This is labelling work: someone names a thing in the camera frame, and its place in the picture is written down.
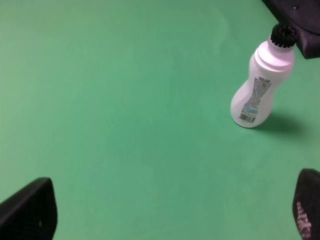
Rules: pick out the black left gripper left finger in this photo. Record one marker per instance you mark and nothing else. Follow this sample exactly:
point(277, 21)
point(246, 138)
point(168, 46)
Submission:
point(31, 213)

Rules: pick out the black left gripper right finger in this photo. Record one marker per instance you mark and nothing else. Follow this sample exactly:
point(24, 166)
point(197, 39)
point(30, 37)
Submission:
point(306, 204)

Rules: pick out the white bottle with brush cap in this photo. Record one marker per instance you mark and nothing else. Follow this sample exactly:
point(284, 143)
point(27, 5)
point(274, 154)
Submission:
point(269, 66)

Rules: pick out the black glasses case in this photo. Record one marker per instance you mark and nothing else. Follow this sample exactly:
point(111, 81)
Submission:
point(304, 16)

